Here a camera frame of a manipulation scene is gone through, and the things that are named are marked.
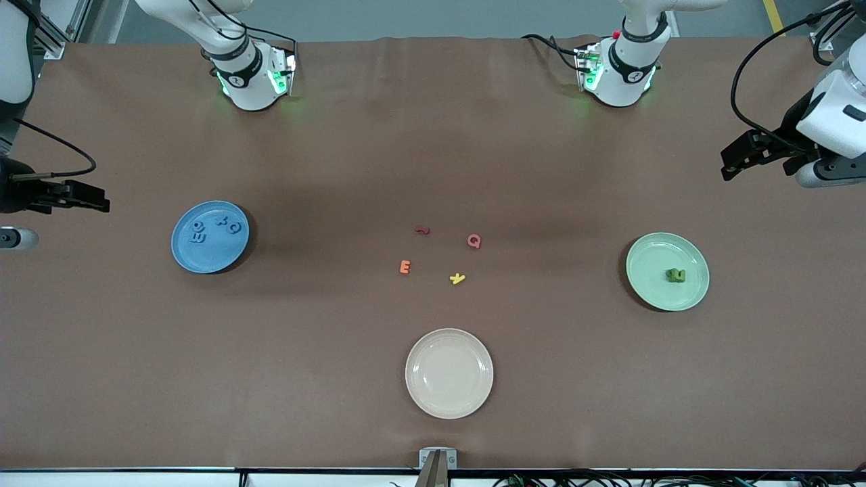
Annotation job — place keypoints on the brown table cover sheet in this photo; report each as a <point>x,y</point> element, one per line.
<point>270,379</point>

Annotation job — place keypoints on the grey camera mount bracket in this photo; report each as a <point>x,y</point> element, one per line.
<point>438,460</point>

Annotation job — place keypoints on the silver aluminium frame profile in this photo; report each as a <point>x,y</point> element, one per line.
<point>54,44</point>
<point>822,37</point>

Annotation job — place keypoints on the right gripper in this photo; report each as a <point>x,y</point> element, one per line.
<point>15,191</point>

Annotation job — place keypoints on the yellow letter k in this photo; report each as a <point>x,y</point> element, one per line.
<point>457,278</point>

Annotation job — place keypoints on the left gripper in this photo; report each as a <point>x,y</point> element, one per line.
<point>789,130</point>

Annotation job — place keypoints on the white table edge rail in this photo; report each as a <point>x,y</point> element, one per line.
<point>135,480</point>

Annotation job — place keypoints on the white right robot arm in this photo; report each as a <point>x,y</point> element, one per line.
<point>250,88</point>

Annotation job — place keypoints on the light green plate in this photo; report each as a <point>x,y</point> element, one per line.
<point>649,284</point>

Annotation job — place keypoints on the pink letter Q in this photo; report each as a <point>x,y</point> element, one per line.
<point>469,241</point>

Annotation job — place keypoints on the beige plate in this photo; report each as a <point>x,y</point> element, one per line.
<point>449,373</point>

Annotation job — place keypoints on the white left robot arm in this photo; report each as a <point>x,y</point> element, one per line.
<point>629,74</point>

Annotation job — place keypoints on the blue plate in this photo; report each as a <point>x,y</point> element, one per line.
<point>210,253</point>

